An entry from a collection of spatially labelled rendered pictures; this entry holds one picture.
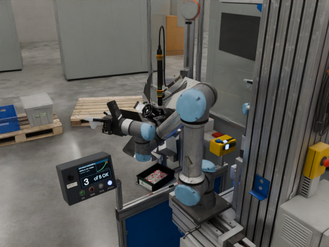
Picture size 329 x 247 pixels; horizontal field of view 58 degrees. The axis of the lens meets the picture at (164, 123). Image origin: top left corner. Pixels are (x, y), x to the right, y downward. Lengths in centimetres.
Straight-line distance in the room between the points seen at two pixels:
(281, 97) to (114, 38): 660
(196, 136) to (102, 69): 656
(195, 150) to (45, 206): 240
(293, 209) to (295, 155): 23
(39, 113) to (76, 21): 317
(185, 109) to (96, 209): 222
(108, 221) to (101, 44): 524
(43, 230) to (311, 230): 242
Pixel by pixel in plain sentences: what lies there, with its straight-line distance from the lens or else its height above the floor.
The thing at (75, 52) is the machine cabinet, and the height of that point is 67.
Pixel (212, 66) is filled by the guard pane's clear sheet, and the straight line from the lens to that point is 270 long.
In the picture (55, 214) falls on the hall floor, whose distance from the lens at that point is 327.
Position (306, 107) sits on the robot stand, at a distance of 119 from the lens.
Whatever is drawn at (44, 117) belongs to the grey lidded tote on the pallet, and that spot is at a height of 27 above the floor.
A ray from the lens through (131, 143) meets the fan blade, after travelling 219.
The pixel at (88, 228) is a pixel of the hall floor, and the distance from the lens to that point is 303.
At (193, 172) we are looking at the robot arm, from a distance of 130.
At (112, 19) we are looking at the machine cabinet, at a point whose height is 138.
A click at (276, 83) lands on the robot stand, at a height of 171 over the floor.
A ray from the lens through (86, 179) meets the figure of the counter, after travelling 156.
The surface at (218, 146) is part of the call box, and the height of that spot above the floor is 106.
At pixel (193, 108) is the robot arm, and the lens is 113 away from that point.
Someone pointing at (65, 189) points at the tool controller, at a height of 116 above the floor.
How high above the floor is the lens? 204
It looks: 24 degrees down
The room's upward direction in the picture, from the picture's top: straight up
